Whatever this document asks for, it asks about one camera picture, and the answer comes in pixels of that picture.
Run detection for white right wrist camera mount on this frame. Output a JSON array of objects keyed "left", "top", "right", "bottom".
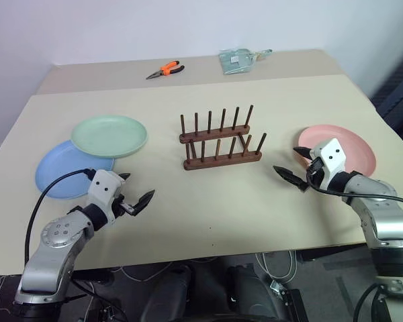
[{"left": 310, "top": 138, "right": 349, "bottom": 193}]

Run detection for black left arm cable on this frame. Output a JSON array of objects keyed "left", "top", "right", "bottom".
[{"left": 24, "top": 167, "right": 97, "bottom": 268}]

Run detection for wooden dish rack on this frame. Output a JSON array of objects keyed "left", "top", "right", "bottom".
[{"left": 179, "top": 104, "right": 268, "bottom": 171}]

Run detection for white cable bundle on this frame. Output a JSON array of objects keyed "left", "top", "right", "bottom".
[{"left": 254, "top": 250, "right": 298, "bottom": 280}]

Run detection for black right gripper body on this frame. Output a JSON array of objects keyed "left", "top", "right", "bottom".
[{"left": 306, "top": 156, "right": 324, "bottom": 190}]

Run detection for black metal bracket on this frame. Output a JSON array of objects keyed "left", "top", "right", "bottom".
[{"left": 270, "top": 280, "right": 305, "bottom": 322}]

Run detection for green plate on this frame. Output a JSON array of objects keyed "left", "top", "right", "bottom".
[{"left": 70, "top": 115, "right": 148, "bottom": 160}]

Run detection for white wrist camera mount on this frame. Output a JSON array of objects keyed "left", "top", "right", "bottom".
[
  {"left": 310, "top": 138, "right": 349, "bottom": 193},
  {"left": 86, "top": 169, "right": 127, "bottom": 224}
]

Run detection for dark rounded shape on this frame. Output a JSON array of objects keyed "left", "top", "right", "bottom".
[
  {"left": 140, "top": 264, "right": 196, "bottom": 322},
  {"left": 224, "top": 264, "right": 283, "bottom": 322}
]

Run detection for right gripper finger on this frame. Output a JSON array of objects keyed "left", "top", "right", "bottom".
[
  {"left": 272, "top": 165, "right": 308, "bottom": 193},
  {"left": 293, "top": 146, "right": 314, "bottom": 162}
]

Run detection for pink red plate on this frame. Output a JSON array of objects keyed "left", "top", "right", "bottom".
[{"left": 297, "top": 125, "right": 377, "bottom": 178}]

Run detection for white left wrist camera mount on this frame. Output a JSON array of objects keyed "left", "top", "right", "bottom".
[{"left": 86, "top": 169, "right": 127, "bottom": 224}]

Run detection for orange handled pliers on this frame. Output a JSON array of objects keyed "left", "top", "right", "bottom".
[{"left": 145, "top": 60, "right": 185, "bottom": 81}]

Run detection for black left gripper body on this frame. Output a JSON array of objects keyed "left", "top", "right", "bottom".
[{"left": 111, "top": 193, "right": 137, "bottom": 219}]

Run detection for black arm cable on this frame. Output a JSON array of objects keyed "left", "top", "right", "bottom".
[
  {"left": 305, "top": 169, "right": 403, "bottom": 206},
  {"left": 24, "top": 167, "right": 97, "bottom": 268}
]

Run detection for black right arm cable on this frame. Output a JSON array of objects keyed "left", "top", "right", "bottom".
[{"left": 305, "top": 169, "right": 403, "bottom": 206}]

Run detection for blue plate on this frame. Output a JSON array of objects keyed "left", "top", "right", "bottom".
[{"left": 35, "top": 139, "right": 120, "bottom": 201}]

